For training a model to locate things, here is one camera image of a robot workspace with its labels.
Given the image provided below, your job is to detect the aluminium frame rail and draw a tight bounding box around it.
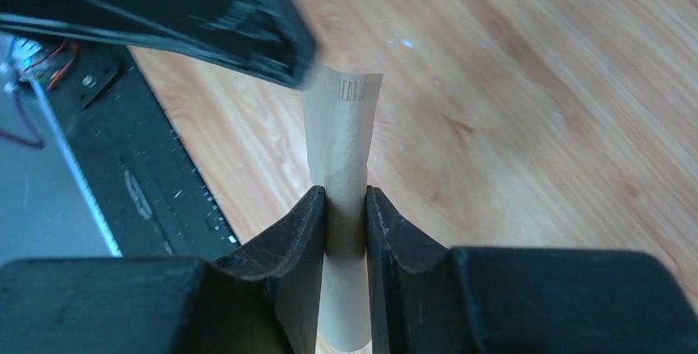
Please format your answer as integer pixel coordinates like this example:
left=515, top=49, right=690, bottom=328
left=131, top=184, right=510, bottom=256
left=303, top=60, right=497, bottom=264
left=1, top=73, right=121, bottom=263

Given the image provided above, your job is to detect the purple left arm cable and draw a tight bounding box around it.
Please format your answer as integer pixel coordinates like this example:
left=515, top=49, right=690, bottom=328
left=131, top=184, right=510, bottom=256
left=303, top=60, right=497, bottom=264
left=0, top=86, right=48, bottom=151

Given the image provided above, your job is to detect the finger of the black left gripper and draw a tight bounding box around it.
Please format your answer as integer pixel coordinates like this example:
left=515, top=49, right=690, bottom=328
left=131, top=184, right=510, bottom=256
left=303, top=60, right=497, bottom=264
left=1, top=0, right=317, bottom=88

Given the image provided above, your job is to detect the brown paper coffee filter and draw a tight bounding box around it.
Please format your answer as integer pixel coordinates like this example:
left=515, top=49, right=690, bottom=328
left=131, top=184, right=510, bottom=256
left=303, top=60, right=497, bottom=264
left=301, top=65, right=383, bottom=352

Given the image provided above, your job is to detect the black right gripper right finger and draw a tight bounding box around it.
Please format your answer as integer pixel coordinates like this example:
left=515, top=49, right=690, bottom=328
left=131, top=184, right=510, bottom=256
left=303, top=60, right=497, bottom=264
left=365, top=187, right=697, bottom=353

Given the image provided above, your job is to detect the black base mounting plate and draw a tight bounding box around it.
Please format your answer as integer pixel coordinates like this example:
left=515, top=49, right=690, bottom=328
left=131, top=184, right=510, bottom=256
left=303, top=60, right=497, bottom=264
left=48, top=41, right=239, bottom=260

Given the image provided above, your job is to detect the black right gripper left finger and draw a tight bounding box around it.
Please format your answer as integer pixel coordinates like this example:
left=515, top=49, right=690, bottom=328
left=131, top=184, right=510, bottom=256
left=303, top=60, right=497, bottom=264
left=1, top=186, right=327, bottom=353

